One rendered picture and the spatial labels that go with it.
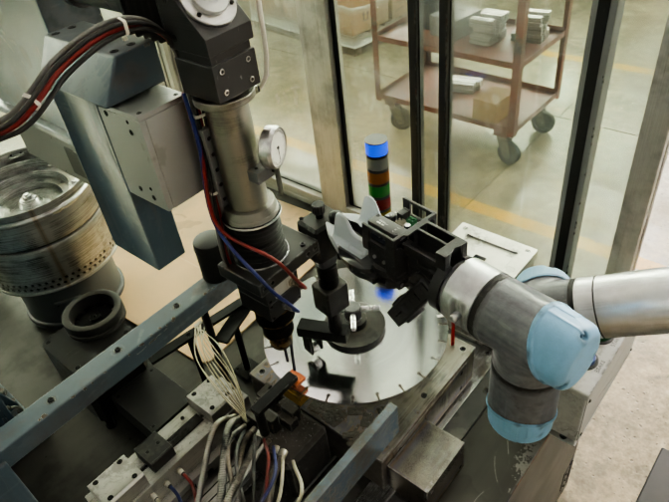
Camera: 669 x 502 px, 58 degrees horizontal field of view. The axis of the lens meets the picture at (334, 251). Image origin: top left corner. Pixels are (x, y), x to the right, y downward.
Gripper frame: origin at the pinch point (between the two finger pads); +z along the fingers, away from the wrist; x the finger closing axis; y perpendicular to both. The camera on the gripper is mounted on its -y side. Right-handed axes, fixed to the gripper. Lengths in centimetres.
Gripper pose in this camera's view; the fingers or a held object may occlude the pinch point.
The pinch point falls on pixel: (340, 227)
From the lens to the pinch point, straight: 81.5
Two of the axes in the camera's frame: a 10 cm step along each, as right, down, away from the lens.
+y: -1.0, -7.7, -6.3
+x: -7.5, 4.8, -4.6
